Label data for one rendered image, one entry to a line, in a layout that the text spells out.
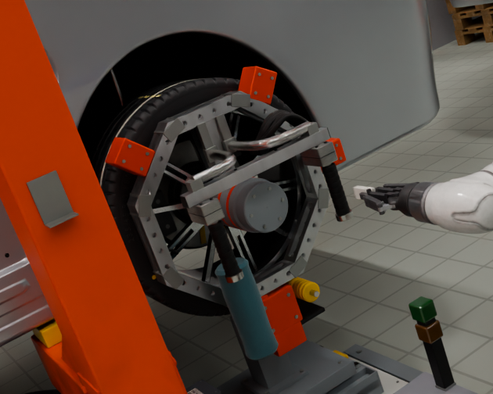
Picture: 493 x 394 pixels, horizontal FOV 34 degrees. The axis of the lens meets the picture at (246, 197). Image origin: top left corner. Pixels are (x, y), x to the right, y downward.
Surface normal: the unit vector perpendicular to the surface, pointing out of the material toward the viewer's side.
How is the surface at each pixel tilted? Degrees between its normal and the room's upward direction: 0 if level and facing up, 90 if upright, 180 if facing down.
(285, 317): 90
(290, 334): 90
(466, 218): 88
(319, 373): 0
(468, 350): 0
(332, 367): 0
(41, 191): 90
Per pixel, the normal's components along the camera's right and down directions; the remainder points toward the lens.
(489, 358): -0.33, -0.91
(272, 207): 0.48, 0.09
